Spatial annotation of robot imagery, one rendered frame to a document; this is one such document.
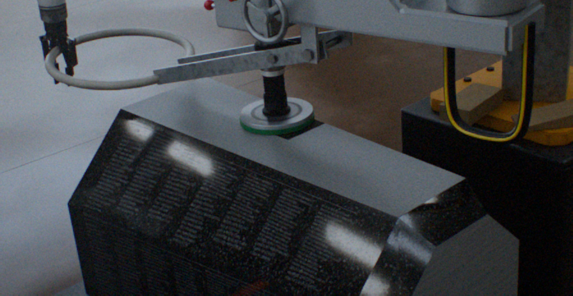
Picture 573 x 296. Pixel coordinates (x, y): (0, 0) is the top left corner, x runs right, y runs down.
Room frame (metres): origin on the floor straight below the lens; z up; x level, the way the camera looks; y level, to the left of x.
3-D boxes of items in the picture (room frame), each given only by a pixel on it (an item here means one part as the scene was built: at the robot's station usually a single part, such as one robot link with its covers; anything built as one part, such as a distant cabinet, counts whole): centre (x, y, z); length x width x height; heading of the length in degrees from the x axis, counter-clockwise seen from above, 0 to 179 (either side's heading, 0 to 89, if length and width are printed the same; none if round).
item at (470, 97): (2.41, -0.56, 0.81); 0.20 x 0.10 x 0.05; 137
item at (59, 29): (2.86, 0.73, 1.00); 0.08 x 0.07 x 0.09; 66
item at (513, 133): (1.95, -0.49, 1.06); 0.23 x 0.03 x 0.32; 50
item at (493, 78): (2.53, -0.79, 0.76); 0.49 x 0.49 x 0.05; 39
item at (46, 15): (2.85, 0.72, 1.08); 0.09 x 0.09 x 0.06
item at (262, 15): (2.20, 0.00, 1.20); 0.15 x 0.10 x 0.15; 50
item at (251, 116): (2.37, 0.02, 0.85); 0.21 x 0.21 x 0.01
